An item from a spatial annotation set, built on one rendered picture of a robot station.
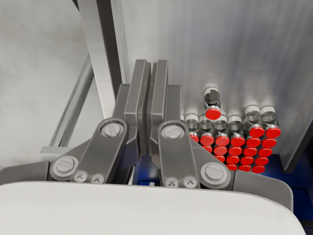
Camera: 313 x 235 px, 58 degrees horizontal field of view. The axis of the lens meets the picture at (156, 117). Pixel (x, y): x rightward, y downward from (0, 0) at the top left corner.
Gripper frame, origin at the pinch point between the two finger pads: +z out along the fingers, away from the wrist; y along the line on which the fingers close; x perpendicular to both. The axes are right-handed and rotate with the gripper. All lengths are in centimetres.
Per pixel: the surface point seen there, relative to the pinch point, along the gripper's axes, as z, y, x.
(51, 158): 22.4, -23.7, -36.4
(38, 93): 110, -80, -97
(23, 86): 110, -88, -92
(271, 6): 22.1, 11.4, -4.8
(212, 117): 17.6, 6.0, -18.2
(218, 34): 22.1, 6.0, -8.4
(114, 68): 20.3, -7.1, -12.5
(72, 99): 55, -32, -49
